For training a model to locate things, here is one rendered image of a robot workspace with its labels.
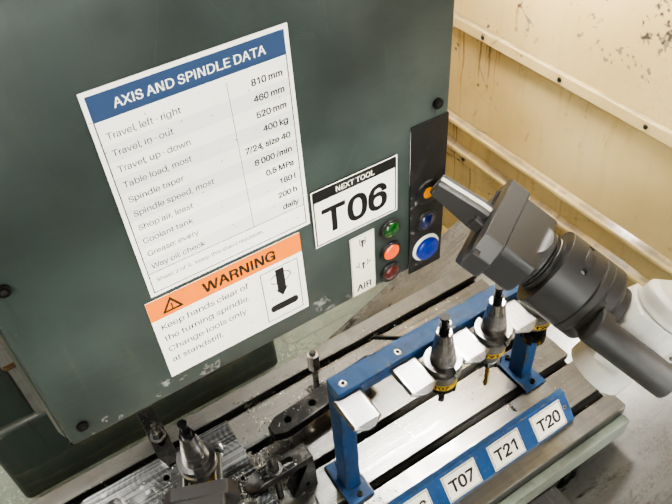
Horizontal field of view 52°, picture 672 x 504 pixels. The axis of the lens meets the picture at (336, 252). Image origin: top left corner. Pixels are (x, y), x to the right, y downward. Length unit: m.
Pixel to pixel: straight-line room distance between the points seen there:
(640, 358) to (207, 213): 0.42
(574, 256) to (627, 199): 0.88
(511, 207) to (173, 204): 0.34
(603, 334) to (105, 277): 0.45
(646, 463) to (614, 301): 0.97
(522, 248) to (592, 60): 0.86
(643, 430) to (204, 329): 1.20
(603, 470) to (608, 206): 0.57
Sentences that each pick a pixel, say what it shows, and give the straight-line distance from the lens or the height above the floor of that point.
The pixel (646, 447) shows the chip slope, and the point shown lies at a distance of 1.68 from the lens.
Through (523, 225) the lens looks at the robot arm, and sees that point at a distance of 0.72.
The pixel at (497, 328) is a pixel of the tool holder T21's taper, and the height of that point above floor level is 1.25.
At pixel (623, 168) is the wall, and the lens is 1.56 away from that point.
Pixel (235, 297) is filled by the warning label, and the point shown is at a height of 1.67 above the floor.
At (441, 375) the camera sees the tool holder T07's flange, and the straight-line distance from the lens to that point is 1.14.
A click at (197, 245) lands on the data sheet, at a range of 0.60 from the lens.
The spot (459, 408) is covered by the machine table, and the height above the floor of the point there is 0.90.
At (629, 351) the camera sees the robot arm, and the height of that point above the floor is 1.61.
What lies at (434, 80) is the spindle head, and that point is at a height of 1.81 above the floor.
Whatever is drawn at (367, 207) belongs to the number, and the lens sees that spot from 0.68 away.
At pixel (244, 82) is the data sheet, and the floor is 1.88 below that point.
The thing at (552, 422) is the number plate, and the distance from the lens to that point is 1.47.
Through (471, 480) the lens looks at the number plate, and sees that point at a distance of 1.38.
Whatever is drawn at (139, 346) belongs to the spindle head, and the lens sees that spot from 0.65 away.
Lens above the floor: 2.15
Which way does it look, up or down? 44 degrees down
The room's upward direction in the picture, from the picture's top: 5 degrees counter-clockwise
